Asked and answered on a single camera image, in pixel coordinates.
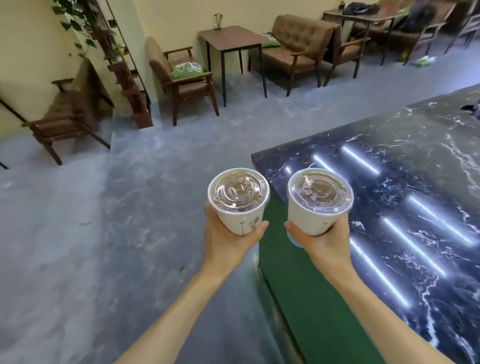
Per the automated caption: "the dark brown wooden armchair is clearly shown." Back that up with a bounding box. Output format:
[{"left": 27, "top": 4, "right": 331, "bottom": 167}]
[{"left": 21, "top": 58, "right": 115, "bottom": 166}]

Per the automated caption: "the brown armchair with green cushion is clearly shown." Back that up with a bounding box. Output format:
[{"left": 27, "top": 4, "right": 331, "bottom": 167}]
[{"left": 145, "top": 36, "right": 220, "bottom": 127}]

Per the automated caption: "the green and white floor item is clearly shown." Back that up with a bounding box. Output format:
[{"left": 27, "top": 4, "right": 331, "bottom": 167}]
[{"left": 410, "top": 55, "right": 437, "bottom": 68}]

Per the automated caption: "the dark wooden dining table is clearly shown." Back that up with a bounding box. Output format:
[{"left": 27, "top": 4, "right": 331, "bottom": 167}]
[{"left": 322, "top": 9, "right": 399, "bottom": 67}]

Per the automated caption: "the wooden chair with dark bag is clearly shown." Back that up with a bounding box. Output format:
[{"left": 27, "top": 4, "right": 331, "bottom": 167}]
[{"left": 397, "top": 0, "right": 456, "bottom": 67}]

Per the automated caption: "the brown wooden chair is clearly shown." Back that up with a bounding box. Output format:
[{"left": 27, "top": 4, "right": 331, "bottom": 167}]
[{"left": 445, "top": 0, "right": 480, "bottom": 55}]

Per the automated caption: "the green counter with marble top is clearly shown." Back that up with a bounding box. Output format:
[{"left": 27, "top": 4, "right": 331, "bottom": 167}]
[{"left": 250, "top": 83, "right": 480, "bottom": 364}]

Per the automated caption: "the person's left forearm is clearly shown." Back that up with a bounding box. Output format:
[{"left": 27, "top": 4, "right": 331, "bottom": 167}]
[{"left": 112, "top": 262, "right": 253, "bottom": 364}]

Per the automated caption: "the brown tufted sofa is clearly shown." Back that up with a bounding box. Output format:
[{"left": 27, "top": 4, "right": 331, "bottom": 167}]
[{"left": 248, "top": 14, "right": 340, "bottom": 97}]

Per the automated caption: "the green trailing ivy plant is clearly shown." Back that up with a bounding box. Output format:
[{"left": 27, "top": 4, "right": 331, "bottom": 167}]
[{"left": 51, "top": 0, "right": 118, "bottom": 59}]

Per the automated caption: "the plain white lidded cup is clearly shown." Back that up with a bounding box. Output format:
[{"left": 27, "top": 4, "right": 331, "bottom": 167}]
[{"left": 286, "top": 168, "right": 355, "bottom": 238}]

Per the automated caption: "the person's right forearm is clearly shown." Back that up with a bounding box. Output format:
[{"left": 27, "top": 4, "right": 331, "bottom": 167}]
[{"left": 325, "top": 262, "right": 456, "bottom": 364}]

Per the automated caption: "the person's left hand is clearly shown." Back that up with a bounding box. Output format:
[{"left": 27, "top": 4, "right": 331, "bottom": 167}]
[{"left": 204, "top": 204, "right": 270, "bottom": 275}]

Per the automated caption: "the small dark wooden table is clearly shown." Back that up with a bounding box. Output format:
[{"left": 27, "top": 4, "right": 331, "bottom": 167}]
[{"left": 197, "top": 25, "right": 268, "bottom": 107}]

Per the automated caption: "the white cup with printed logo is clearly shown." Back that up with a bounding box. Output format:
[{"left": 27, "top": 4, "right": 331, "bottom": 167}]
[{"left": 207, "top": 168, "right": 271, "bottom": 237}]

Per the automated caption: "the person's right hand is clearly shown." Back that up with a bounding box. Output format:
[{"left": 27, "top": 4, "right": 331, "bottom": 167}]
[{"left": 284, "top": 215, "right": 352, "bottom": 279}]

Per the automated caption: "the green leaf-print cushion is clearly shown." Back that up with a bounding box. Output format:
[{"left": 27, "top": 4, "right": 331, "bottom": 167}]
[{"left": 170, "top": 61, "right": 205, "bottom": 80}]

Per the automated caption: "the black object on counter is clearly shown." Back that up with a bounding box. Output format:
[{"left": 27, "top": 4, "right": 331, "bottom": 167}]
[{"left": 460, "top": 98, "right": 480, "bottom": 121}]

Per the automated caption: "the wooden ladder plant shelf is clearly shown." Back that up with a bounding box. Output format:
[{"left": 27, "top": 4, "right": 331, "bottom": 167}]
[{"left": 87, "top": 0, "right": 154, "bottom": 130}]

